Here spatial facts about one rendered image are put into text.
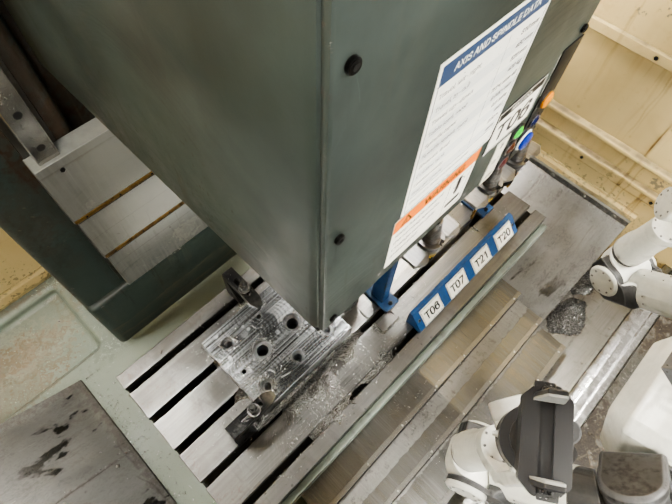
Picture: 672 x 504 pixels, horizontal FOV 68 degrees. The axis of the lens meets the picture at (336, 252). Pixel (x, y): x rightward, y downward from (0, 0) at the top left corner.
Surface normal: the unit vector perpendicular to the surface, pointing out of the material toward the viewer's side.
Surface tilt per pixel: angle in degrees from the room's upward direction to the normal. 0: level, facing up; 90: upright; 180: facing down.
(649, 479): 54
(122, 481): 24
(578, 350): 17
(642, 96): 90
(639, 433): 47
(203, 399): 0
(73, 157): 90
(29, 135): 90
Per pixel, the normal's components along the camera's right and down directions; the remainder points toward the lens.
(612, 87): -0.70, 0.61
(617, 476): -0.30, -0.94
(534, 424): -0.21, -0.36
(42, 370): 0.04, -0.48
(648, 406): -0.25, -0.69
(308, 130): -0.37, 0.81
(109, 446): 0.32, -0.69
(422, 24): 0.71, 0.63
